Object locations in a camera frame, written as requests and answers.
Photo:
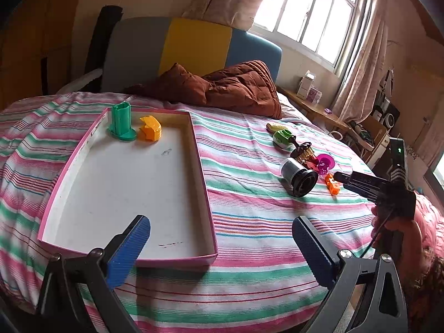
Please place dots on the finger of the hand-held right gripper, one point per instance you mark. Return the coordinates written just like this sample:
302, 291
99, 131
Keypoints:
360, 190
357, 177

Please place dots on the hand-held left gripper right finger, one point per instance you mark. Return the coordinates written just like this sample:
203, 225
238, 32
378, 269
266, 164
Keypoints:
312, 249

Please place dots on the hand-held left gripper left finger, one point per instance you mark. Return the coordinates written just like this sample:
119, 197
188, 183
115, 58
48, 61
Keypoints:
129, 249

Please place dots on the orange plastic toy piece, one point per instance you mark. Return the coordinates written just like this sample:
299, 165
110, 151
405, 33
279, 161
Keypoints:
333, 188

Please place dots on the brown plastic toy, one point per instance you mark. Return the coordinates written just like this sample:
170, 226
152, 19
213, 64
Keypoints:
301, 152

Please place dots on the pink-edged white box tray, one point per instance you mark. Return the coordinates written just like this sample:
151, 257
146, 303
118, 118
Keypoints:
131, 187

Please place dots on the person's right forearm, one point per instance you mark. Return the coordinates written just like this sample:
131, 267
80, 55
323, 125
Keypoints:
432, 222

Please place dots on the person's right hand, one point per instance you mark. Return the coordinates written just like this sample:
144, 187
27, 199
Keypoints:
409, 242

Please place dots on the magenta plastic toy cup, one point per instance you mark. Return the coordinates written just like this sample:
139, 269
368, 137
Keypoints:
325, 162

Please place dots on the cardboard box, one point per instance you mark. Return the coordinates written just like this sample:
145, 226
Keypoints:
376, 128

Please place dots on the silver black canister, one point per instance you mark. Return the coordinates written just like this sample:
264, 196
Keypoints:
295, 175

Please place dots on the round white appliance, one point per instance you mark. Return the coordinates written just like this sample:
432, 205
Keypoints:
390, 118

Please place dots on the striped bed sheet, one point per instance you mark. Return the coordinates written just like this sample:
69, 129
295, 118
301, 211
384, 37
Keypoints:
249, 215

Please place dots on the wooden desk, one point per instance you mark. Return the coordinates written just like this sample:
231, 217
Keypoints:
312, 111

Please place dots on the green white plastic device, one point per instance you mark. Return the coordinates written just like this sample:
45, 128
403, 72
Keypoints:
282, 139

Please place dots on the purple box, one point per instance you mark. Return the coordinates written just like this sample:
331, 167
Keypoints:
315, 95

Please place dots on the yellow plastic comb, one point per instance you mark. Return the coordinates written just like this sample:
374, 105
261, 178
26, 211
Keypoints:
274, 127

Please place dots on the white carton box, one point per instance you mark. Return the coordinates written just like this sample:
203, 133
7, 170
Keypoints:
305, 85

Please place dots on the yellow plastic toy piece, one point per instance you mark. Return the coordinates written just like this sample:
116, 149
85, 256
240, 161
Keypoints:
151, 130

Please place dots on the green plastic toy cylinder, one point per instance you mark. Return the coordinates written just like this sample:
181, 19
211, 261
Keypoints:
121, 118

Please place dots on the brown quilt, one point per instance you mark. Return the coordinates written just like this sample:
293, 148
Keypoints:
239, 90

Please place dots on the window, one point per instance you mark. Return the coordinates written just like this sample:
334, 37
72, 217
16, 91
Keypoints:
305, 10

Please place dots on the black chair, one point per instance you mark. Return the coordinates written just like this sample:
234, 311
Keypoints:
102, 45

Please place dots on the grey yellow blue headboard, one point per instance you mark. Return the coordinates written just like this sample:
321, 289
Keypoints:
194, 45

